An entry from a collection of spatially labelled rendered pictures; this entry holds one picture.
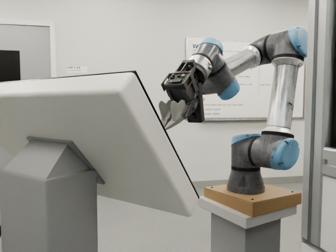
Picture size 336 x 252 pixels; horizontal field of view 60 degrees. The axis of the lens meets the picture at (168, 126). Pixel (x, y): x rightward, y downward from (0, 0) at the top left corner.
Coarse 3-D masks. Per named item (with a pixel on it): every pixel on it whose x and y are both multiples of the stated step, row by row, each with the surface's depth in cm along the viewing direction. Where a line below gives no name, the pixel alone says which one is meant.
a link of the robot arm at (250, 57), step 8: (256, 40) 119; (248, 48) 117; (256, 48) 115; (232, 56) 112; (240, 56) 112; (248, 56) 113; (256, 56) 116; (264, 56) 117; (232, 64) 108; (240, 64) 111; (248, 64) 114; (256, 64) 118; (232, 72) 109; (240, 72) 114
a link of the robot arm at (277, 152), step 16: (288, 32) 107; (304, 32) 107; (272, 48) 112; (288, 48) 107; (304, 48) 106; (272, 64) 114; (288, 64) 107; (288, 80) 106; (272, 96) 109; (288, 96) 106; (272, 112) 107; (288, 112) 105; (272, 128) 105; (288, 128) 105; (256, 144) 109; (272, 144) 103; (288, 144) 101; (256, 160) 108; (272, 160) 102; (288, 160) 102
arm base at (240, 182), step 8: (232, 168) 118; (240, 168) 114; (248, 168) 113; (256, 168) 114; (232, 176) 117; (240, 176) 114; (248, 176) 113; (256, 176) 114; (232, 184) 115; (240, 184) 114; (248, 184) 112; (256, 184) 113; (240, 192) 113; (248, 192) 112; (256, 192) 112
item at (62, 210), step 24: (0, 192) 58; (24, 192) 53; (48, 192) 50; (72, 192) 55; (96, 192) 60; (0, 216) 59; (24, 216) 54; (48, 216) 51; (72, 216) 55; (96, 216) 60; (24, 240) 54; (48, 240) 51; (72, 240) 55; (96, 240) 60
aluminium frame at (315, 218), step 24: (312, 0) 42; (312, 24) 42; (312, 48) 42; (312, 72) 42; (312, 96) 43; (312, 120) 43; (312, 144) 43; (312, 168) 43; (312, 192) 43; (312, 216) 43; (312, 240) 43
